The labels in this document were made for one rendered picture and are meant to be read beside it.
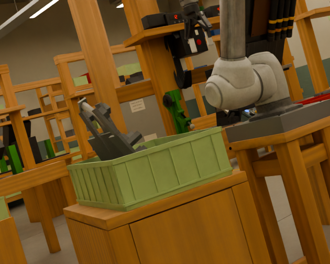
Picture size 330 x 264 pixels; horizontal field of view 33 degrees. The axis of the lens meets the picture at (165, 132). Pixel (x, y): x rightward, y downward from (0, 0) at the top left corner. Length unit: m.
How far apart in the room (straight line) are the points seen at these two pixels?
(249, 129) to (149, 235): 0.80
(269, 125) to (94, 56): 1.23
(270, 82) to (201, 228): 0.79
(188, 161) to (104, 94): 1.35
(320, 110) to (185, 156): 0.80
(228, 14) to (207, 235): 0.87
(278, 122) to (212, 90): 0.29
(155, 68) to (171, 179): 1.56
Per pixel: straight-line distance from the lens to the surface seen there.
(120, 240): 1.79
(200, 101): 8.37
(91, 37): 3.19
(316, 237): 2.38
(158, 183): 1.84
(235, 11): 2.24
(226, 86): 2.25
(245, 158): 2.47
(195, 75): 3.59
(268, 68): 2.41
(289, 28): 3.33
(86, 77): 10.93
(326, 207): 4.08
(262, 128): 2.36
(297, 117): 2.36
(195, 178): 1.89
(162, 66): 3.36
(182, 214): 1.86
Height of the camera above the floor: 1.05
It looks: 2 degrees down
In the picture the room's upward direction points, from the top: 16 degrees counter-clockwise
